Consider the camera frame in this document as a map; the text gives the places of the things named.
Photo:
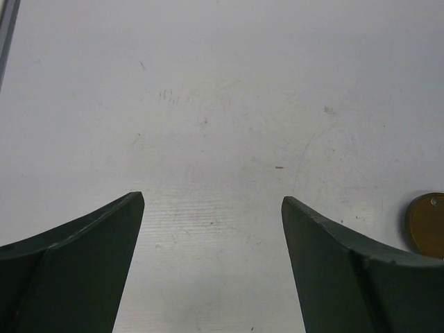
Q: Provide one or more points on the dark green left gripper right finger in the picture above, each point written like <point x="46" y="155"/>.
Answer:
<point x="348" y="282"/>

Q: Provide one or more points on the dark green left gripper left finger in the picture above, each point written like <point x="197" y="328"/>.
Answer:
<point x="71" y="278"/>

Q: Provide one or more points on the brown wooden oval tray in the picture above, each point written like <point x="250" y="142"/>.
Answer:
<point x="424" y="224"/>

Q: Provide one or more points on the aluminium table edge rail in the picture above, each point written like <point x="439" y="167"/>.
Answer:
<point x="9" y="11"/>

